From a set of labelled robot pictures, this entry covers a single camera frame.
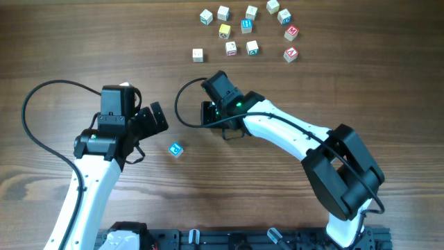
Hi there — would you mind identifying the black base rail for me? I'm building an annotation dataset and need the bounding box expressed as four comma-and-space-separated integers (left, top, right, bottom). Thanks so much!
95, 227, 393, 250

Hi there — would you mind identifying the white block blue side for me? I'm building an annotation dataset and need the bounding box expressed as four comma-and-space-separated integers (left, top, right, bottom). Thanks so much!
217, 6, 230, 21

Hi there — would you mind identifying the white block blue letter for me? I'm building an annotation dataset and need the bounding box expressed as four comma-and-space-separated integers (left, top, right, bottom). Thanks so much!
277, 9, 291, 25

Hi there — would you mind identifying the white block red side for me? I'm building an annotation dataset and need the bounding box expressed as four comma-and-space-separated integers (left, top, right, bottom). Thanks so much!
225, 42, 237, 56

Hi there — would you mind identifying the blue letter H block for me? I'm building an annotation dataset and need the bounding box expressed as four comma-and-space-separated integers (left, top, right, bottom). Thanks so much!
241, 19, 253, 34

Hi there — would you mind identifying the blue letter P block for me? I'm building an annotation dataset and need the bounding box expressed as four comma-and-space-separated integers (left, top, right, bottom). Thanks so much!
169, 142, 184, 158

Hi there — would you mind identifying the plain white block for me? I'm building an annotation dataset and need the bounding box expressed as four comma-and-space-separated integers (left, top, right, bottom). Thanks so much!
192, 48, 204, 63

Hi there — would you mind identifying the white block green side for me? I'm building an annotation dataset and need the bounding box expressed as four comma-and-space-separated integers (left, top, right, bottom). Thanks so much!
246, 40, 259, 56

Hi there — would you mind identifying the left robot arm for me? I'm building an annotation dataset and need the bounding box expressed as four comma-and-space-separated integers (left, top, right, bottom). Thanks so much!
45, 83, 168, 249

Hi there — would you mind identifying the yellow top block left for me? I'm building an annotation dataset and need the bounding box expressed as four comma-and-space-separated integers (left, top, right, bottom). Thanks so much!
219, 24, 231, 39

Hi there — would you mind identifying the red letter A block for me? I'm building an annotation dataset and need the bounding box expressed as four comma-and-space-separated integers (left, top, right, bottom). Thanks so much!
283, 47, 298, 63

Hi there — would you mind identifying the green-sided white block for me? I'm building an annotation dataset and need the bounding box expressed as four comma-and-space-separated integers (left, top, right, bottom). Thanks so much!
200, 9, 213, 26

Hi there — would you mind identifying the red letter M block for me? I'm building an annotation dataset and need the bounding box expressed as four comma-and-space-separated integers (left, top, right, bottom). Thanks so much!
284, 25, 299, 41

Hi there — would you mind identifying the white block top centre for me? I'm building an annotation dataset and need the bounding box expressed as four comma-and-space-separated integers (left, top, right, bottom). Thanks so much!
246, 6, 258, 21

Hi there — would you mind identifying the white block yellow side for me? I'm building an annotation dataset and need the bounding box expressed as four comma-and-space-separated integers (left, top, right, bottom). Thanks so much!
266, 0, 280, 15

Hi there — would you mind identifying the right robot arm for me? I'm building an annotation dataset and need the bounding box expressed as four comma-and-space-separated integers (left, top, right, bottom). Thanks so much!
201, 71, 385, 249

